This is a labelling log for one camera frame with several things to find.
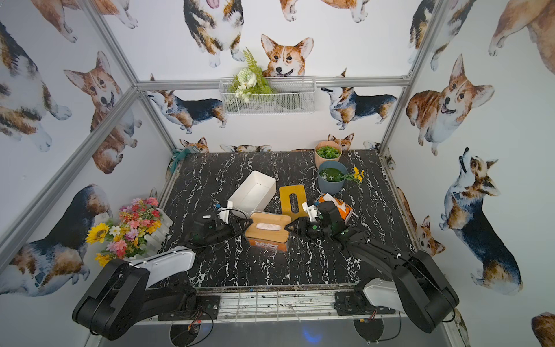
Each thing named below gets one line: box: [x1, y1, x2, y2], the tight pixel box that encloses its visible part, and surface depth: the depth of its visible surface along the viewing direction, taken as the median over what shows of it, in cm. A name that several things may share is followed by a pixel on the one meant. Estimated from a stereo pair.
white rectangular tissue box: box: [227, 170, 277, 217], surface depth 103 cm
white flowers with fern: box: [228, 46, 274, 104], surface depth 82 cm
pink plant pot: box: [314, 140, 343, 170], surface depth 106 cm
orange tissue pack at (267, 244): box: [247, 237, 287, 252], surface depth 83 cm
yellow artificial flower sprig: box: [344, 166, 365, 185], surface depth 94 cm
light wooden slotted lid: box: [244, 212, 292, 243], surface depth 85 cm
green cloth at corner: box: [170, 148, 192, 174], surface depth 123 cm
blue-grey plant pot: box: [317, 160, 348, 194], surface depth 105 cm
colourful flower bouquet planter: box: [85, 196, 175, 268], surface depth 77 cm
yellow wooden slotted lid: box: [278, 185, 309, 222], surface depth 106 cm
